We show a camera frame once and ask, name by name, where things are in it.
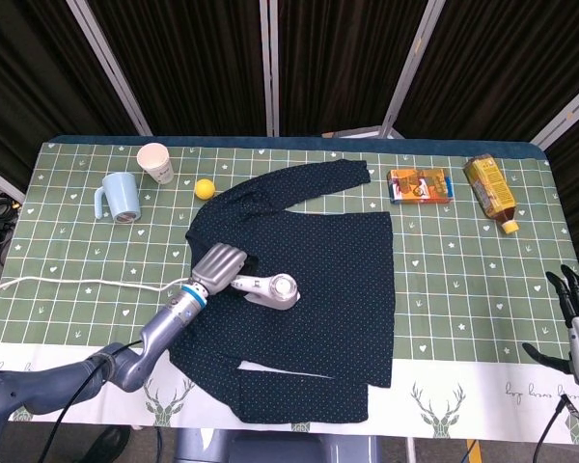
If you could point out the light blue mug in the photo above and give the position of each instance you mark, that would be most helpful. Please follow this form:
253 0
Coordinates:
121 195

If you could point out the dark brown screen panel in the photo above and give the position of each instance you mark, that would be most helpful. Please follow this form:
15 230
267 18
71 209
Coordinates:
347 62
29 72
511 62
193 62

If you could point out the dark blue table mat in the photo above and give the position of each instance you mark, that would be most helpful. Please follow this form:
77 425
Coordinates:
294 142

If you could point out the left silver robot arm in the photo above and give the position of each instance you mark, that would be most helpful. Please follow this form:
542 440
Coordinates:
159 333

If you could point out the yellow label tea bottle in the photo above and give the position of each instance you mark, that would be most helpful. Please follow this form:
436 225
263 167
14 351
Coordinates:
489 188

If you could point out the white paper cup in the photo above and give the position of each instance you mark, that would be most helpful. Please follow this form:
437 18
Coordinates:
157 164

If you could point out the black shoe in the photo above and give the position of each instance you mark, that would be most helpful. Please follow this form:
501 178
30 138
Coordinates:
107 446

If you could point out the orange snack box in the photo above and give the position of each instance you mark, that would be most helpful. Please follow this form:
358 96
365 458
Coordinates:
419 186

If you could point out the dark blue polka dot shirt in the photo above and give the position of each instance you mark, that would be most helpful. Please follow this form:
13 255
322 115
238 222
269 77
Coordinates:
318 289

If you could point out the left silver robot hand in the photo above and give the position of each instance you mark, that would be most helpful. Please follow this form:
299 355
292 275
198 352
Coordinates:
219 267

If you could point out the green checked tablecloth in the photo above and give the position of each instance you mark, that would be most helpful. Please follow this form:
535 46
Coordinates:
463 289

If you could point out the yellow ball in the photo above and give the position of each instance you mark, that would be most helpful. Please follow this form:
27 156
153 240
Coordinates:
205 188

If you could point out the white handheld garment steamer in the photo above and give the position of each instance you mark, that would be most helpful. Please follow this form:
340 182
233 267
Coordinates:
280 294

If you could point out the white screen frame post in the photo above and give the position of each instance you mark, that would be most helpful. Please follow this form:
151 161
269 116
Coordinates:
412 67
270 67
111 67
564 116

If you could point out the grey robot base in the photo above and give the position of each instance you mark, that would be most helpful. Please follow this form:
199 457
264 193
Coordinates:
280 446

